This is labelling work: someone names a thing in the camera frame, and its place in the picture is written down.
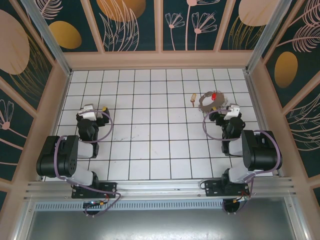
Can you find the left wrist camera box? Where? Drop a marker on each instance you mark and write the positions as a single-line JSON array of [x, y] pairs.
[[87, 113]]

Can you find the grey metal sheet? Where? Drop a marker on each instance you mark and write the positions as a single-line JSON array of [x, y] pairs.
[[162, 225]]

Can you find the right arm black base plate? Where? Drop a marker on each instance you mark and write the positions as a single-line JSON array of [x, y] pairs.
[[212, 188]]

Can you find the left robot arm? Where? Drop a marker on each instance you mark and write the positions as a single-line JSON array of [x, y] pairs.
[[62, 155]]

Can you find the aluminium mounting rail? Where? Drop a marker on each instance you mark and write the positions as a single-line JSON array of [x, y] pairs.
[[162, 187]]

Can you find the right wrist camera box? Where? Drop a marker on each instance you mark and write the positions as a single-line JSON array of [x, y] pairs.
[[231, 112]]

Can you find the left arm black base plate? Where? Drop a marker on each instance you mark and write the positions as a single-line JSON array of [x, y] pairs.
[[110, 190]]

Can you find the aluminium corner post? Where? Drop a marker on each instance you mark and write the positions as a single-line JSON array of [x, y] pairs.
[[50, 42], [265, 37]]

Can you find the aluminium side rail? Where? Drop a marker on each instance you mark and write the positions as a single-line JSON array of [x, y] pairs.
[[252, 100]]

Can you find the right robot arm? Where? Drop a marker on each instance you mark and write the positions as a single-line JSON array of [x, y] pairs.
[[262, 152]]

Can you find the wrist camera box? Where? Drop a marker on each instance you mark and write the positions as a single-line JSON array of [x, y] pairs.
[[87, 113], [231, 112]]

